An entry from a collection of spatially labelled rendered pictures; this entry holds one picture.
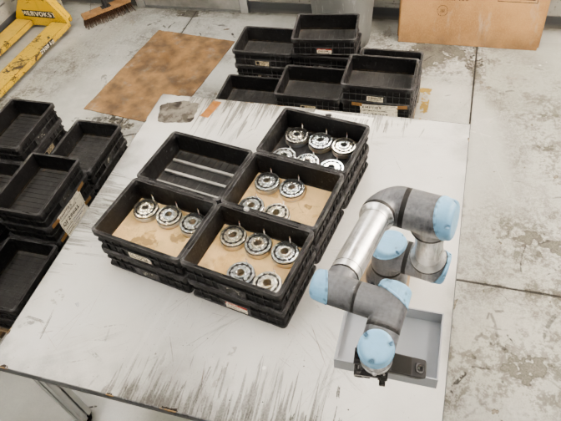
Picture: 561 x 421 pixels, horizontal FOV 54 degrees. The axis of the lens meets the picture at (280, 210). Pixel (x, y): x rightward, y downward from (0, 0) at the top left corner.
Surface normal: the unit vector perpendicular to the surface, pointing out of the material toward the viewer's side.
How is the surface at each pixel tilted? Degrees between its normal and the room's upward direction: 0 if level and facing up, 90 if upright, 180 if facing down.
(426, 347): 1
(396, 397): 0
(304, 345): 0
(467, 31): 72
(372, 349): 17
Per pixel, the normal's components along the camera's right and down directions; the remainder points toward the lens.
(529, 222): -0.10, -0.66
